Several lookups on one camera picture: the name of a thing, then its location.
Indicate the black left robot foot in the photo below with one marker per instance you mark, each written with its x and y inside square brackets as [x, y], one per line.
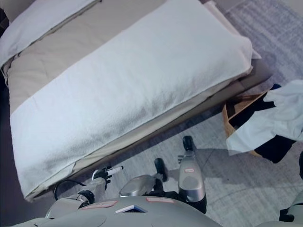
[161, 166]

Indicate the black cloth basket liner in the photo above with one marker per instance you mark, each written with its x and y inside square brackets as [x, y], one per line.
[272, 146]

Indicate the white garment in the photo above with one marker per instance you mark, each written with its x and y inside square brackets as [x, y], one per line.
[272, 118]

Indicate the black right robot foot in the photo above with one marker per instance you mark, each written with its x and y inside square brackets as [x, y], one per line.
[189, 143]

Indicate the grey robot torso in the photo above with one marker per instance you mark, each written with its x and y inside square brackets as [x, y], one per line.
[132, 217]

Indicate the white pillow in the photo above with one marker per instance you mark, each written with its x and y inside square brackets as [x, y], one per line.
[35, 23]

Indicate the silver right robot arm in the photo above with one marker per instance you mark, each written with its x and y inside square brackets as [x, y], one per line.
[296, 203]

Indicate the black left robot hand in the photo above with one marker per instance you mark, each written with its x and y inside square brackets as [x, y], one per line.
[104, 175]

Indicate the black robot foot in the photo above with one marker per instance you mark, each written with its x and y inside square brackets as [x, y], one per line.
[161, 166]
[189, 143]

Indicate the silver right robot leg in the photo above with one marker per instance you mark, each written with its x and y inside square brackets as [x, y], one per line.
[189, 179]

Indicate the beige duvet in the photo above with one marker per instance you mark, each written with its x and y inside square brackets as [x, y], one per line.
[59, 47]

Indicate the grey rug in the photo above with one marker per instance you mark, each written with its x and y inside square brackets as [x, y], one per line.
[236, 177]

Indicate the silver left robot leg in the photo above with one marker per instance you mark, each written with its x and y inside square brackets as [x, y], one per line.
[135, 186]

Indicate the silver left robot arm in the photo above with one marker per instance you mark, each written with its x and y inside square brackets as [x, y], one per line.
[94, 186]

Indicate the brown bed frame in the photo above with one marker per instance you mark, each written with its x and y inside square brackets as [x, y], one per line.
[258, 71]

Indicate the silver robot leg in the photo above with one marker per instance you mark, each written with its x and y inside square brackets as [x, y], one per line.
[135, 186]
[189, 179]

